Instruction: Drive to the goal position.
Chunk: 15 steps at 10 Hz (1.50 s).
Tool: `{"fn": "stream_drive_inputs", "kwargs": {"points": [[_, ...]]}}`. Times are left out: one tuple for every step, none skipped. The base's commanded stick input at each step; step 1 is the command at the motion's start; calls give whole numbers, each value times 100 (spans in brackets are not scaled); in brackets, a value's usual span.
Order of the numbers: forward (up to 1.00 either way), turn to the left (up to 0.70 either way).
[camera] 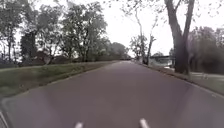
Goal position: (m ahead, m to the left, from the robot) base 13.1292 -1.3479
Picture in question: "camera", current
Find thin bare tree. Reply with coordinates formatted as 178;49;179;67
129;8;158;66

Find grey asphalt path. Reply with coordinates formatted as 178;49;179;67
0;60;224;128

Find grass verge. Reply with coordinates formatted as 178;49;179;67
138;61;224;97

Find bridge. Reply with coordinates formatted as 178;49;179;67
149;55;175;68

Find grass bank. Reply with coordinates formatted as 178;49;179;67
0;60;118;98

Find dark bushes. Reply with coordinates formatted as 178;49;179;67
187;26;224;75

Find large forked tree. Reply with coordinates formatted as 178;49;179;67
163;0;196;75

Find row of trees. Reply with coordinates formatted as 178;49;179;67
0;0;129;68

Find robot's own part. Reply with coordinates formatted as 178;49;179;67
74;121;84;128
139;118;151;128

